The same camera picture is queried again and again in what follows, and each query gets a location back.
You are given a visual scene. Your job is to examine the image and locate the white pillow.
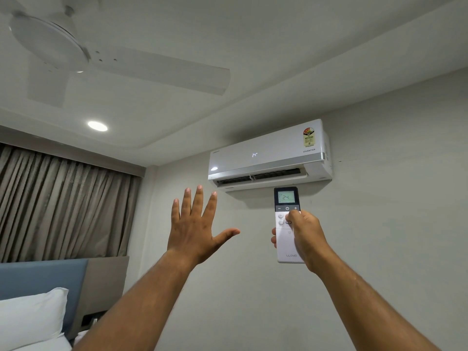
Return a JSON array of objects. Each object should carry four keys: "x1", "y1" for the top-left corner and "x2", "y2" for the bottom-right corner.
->
[{"x1": 0, "y1": 287, "x2": 69, "y2": 351}]

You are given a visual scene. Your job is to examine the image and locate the person's right forearm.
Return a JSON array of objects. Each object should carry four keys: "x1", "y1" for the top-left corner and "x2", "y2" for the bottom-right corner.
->
[{"x1": 309, "y1": 248, "x2": 449, "y2": 351}]

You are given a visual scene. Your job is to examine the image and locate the beige wooden headboard panel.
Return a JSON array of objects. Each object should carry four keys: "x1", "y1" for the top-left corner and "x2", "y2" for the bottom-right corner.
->
[{"x1": 71, "y1": 256, "x2": 130, "y2": 340}]

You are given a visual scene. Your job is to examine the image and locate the grey pleated curtain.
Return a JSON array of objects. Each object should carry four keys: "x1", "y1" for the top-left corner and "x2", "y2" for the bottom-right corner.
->
[{"x1": 0, "y1": 142, "x2": 142, "y2": 263}]

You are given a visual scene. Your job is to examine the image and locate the blue padded headboard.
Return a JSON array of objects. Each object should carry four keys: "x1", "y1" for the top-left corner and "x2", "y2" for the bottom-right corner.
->
[{"x1": 0, "y1": 258, "x2": 89, "y2": 335}]

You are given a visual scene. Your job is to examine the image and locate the person's left forearm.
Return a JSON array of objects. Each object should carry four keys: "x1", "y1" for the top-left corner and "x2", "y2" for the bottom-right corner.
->
[{"x1": 73, "y1": 250, "x2": 198, "y2": 351}]

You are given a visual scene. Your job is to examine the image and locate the white wall air conditioner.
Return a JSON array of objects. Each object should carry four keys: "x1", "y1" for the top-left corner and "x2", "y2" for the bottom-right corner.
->
[{"x1": 208, "y1": 118, "x2": 333, "y2": 193}]

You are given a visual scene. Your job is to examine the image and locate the white ceiling fan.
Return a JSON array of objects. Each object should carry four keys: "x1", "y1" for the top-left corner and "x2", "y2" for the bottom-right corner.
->
[{"x1": 0, "y1": 0, "x2": 231, "y2": 108}]

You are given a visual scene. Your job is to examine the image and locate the person's right hand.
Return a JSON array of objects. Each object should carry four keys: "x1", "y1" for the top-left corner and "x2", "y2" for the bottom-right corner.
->
[{"x1": 271, "y1": 210, "x2": 332, "y2": 274}]

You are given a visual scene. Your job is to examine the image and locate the white bed sheet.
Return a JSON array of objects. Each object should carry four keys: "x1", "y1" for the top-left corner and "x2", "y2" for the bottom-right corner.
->
[{"x1": 55, "y1": 328, "x2": 92, "y2": 351}]

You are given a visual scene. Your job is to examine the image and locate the person's left hand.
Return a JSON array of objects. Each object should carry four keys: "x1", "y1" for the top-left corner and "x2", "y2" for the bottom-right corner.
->
[{"x1": 167, "y1": 185, "x2": 241, "y2": 267}]

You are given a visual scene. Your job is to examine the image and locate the white air conditioner remote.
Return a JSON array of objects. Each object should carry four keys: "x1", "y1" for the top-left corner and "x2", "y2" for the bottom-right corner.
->
[{"x1": 274, "y1": 186, "x2": 307, "y2": 264}]

